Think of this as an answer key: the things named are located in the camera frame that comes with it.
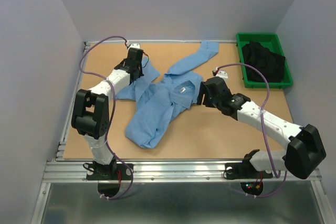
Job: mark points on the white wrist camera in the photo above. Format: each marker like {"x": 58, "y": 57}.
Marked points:
{"x": 132, "y": 45}
{"x": 219, "y": 73}

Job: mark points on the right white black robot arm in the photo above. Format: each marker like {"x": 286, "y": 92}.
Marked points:
{"x": 302, "y": 152}

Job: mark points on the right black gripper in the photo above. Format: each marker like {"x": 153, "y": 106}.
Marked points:
{"x": 203, "y": 89}

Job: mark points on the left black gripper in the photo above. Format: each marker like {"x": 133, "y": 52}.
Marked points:
{"x": 141, "y": 73}

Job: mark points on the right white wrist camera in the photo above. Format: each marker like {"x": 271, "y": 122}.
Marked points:
{"x": 219, "y": 73}

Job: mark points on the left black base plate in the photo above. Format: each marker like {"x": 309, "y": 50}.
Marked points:
{"x": 116, "y": 171}

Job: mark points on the aluminium front rail frame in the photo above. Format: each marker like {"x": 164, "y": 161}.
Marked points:
{"x": 146, "y": 171}

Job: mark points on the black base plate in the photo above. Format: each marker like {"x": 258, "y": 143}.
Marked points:
{"x": 116, "y": 171}
{"x": 243, "y": 171}

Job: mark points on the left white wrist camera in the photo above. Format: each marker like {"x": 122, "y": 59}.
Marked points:
{"x": 132, "y": 45}

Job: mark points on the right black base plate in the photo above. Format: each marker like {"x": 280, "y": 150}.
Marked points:
{"x": 243, "y": 171}

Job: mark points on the light blue long sleeve shirt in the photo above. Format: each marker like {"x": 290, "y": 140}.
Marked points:
{"x": 159, "y": 103}

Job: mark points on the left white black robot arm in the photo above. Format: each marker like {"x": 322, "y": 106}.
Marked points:
{"x": 91, "y": 117}

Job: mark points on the black crumpled shirt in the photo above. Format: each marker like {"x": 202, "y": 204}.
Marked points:
{"x": 270, "y": 64}

